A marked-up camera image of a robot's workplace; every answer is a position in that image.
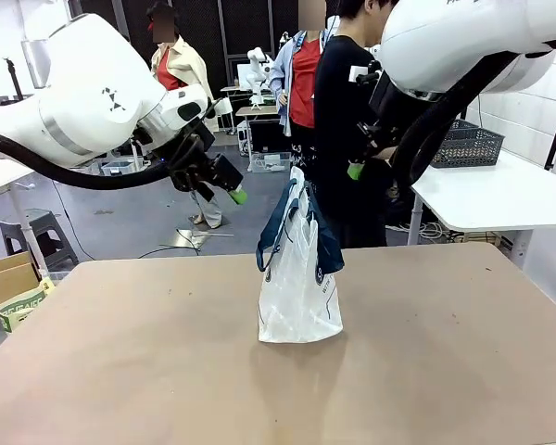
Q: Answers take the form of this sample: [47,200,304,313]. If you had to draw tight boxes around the white table with round leg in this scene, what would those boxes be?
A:
[0,159,50,282]

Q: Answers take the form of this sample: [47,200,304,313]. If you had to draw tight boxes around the clear plastic storage box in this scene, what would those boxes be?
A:
[248,151,292,174]
[100,159,138,177]

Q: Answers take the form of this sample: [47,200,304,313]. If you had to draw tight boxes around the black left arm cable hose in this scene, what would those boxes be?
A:
[0,128,214,191]

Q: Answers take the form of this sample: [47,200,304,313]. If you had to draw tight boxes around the black floor cable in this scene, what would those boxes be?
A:
[138,244,201,260]

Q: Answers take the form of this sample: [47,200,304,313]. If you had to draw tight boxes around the grey panel board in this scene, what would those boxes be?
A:
[20,39,52,89]

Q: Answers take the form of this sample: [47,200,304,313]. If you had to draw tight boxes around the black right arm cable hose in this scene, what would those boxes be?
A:
[388,45,524,196]

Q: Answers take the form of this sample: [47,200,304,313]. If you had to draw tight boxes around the grey step stool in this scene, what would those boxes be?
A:
[0,209,80,271]

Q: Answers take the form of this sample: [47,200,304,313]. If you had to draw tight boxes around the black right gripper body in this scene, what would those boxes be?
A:
[368,76,411,136]

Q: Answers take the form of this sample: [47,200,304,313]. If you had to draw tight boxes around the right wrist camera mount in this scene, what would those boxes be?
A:
[349,62,384,87]

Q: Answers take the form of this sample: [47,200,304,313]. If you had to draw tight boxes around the white cables under table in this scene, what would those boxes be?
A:
[416,221,465,243]

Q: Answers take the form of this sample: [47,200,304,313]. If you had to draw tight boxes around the person in black clothes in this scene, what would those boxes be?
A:
[312,0,400,249]

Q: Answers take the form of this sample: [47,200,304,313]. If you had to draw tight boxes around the large white side table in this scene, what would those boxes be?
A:
[410,147,556,247]

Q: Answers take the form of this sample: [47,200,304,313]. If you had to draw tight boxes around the background desk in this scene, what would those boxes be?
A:
[234,105,279,136]

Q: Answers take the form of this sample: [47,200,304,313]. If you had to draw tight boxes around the person in red top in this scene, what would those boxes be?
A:
[269,0,328,140]

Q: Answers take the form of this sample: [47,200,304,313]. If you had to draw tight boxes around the black tripod with tray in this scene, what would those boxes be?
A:
[0,57,36,106]

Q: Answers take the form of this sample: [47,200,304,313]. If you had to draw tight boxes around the person in beige jacket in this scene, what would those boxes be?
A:
[146,0,224,230]

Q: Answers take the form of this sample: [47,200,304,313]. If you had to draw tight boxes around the dark grey plastic basket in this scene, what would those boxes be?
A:
[429,119,506,169]

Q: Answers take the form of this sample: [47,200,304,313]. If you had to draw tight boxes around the white plastic bag navy handles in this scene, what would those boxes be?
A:
[255,165,346,345]

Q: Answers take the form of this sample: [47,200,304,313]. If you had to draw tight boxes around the shiny metal sheet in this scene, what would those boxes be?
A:
[159,226,235,251]

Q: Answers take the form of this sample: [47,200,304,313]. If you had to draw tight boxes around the brown cardboard box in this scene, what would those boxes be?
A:
[0,251,41,312]

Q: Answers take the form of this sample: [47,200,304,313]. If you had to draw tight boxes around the black computer case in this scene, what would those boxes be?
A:
[249,121,289,154]

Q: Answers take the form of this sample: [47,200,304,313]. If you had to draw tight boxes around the green and white sack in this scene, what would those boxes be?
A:
[0,276,56,333]

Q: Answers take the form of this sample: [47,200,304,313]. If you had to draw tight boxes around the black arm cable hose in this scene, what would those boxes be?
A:
[0,128,214,191]
[388,45,524,196]

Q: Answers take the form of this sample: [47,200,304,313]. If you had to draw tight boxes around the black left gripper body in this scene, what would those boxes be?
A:
[169,124,224,192]

